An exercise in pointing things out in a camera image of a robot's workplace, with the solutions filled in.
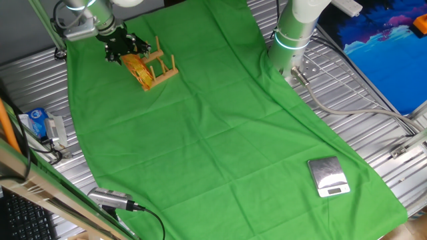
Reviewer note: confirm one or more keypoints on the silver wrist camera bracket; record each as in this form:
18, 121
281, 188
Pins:
81, 33

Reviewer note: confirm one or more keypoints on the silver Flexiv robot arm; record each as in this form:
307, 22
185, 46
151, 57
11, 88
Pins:
293, 33

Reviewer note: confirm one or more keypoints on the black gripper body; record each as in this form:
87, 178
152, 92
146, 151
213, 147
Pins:
120, 41

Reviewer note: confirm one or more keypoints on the silver camera on stand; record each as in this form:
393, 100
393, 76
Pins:
110, 198

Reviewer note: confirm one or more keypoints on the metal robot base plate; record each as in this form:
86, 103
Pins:
312, 68

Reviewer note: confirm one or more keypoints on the green cloth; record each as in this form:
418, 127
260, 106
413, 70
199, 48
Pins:
217, 133

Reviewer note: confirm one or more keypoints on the orange woven basket dish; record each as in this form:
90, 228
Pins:
140, 71

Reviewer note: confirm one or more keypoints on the wooden dish rack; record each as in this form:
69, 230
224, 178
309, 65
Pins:
165, 76

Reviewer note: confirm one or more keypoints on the black keyboard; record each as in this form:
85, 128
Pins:
26, 220

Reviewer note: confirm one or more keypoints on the black pole clamp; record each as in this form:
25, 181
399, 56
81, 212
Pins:
60, 53

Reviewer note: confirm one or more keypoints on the silver kitchen scale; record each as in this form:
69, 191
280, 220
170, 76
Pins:
328, 175

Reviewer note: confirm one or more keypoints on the wooden desk board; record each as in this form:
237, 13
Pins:
50, 196

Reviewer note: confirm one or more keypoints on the white power strip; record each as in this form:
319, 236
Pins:
348, 6

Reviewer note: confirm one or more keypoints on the orange box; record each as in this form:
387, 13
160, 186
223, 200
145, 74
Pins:
421, 24

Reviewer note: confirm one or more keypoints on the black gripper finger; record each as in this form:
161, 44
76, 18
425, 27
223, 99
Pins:
143, 49
113, 57

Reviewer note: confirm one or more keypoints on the orange pole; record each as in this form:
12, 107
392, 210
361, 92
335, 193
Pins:
6, 126

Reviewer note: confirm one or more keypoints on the aluminium rail bracket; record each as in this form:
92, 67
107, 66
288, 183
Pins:
405, 148

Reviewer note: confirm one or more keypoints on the blue tissue pack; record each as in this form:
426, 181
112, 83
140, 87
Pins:
38, 121

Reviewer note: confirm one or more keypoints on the blue landscape poster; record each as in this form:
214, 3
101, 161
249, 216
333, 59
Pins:
383, 60

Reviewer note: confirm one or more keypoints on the green frame pole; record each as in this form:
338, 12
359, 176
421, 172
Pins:
41, 15

